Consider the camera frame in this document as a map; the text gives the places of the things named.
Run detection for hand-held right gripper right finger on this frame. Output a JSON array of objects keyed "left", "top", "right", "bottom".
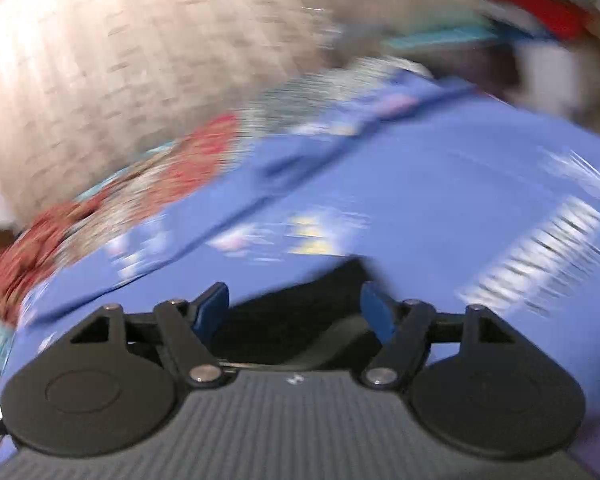
[{"left": 360, "top": 282, "right": 519, "bottom": 389}]

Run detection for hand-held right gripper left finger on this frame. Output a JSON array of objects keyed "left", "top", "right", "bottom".
[{"left": 70, "top": 282, "right": 230, "bottom": 389}]

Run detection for black pants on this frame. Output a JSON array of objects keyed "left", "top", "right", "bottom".
[{"left": 212, "top": 255, "right": 387, "bottom": 372}]

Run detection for blue printed blanket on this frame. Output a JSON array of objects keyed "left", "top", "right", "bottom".
[{"left": 0, "top": 71, "right": 600, "bottom": 480}]

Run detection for red floral quilt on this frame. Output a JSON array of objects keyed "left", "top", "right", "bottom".
[{"left": 0, "top": 55, "right": 433, "bottom": 346}]

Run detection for pile of colourful clothes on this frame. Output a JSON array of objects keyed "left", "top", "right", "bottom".
[{"left": 305, "top": 0, "right": 600, "bottom": 128}]

